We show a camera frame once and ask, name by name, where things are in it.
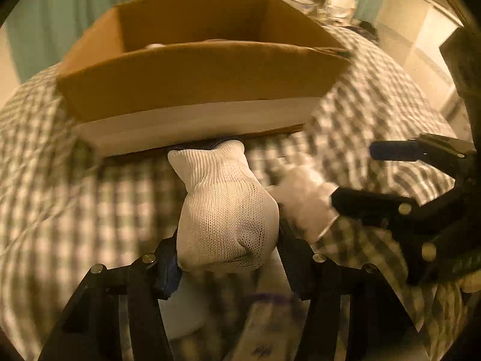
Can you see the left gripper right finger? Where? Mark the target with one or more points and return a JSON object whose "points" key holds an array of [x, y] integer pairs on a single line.
{"points": [[379, 328]]}

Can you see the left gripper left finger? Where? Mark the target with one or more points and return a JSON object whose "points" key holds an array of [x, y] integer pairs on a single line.
{"points": [[115, 313]]}

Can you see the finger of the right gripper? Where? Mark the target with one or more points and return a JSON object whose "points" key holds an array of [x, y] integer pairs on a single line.
{"points": [[372, 209], [408, 150]]}

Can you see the white knitted sock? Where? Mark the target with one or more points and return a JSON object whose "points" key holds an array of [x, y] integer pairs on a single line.
{"points": [[229, 222]]}

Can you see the white earbuds case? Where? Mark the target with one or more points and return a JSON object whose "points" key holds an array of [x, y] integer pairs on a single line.
{"points": [[185, 311]]}

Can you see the white small plush toy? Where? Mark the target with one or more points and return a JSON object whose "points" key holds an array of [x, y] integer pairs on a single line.
{"points": [[305, 199]]}

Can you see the white cream tube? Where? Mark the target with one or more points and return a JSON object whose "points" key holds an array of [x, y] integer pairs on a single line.
{"points": [[273, 328]]}

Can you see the checkered bed sheet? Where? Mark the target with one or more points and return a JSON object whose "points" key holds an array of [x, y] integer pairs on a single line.
{"points": [[63, 209]]}

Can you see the round white mirror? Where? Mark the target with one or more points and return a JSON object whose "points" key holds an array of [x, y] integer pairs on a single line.
{"points": [[340, 11]]}

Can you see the brown cardboard box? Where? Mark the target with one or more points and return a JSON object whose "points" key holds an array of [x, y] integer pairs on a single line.
{"points": [[228, 68]]}

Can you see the white bottle in box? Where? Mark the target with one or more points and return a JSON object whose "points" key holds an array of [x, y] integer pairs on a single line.
{"points": [[154, 46]]}

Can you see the green curtain left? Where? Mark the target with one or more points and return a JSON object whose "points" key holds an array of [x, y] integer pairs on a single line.
{"points": [[40, 32]]}

